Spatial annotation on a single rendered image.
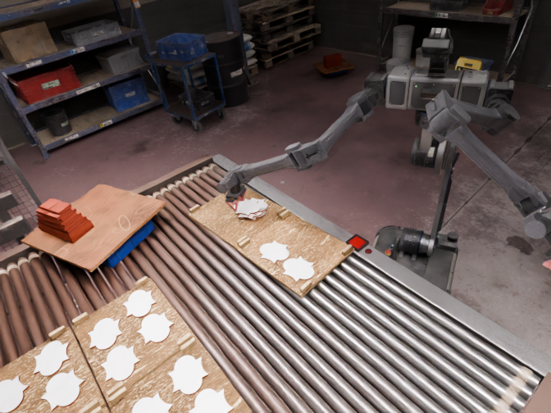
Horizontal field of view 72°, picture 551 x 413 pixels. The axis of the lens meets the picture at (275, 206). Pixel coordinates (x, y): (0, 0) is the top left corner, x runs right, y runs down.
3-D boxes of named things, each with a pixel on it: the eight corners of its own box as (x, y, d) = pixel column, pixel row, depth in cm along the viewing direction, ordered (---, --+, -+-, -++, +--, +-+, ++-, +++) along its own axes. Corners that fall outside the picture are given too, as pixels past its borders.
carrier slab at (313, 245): (289, 214, 194) (289, 211, 193) (354, 250, 169) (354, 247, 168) (237, 251, 177) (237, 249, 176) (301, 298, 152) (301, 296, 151)
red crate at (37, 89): (70, 80, 506) (61, 59, 489) (82, 87, 479) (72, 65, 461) (19, 97, 475) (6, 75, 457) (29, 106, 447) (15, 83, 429)
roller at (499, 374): (208, 170, 244) (207, 164, 241) (531, 393, 119) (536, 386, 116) (202, 174, 242) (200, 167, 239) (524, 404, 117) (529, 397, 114)
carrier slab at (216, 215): (238, 185, 220) (237, 183, 219) (289, 212, 195) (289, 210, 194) (188, 216, 202) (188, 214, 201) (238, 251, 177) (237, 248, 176)
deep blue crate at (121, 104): (139, 94, 576) (130, 70, 553) (151, 101, 550) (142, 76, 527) (108, 105, 555) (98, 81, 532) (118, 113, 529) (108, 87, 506)
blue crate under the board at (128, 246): (116, 215, 210) (108, 201, 204) (157, 228, 197) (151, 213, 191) (70, 252, 190) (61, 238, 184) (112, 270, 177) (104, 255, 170)
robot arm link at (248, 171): (315, 162, 153) (302, 139, 149) (309, 170, 149) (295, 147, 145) (248, 180, 184) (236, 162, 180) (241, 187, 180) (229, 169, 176)
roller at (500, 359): (215, 167, 247) (213, 161, 244) (538, 383, 121) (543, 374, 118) (208, 170, 244) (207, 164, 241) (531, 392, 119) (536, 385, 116)
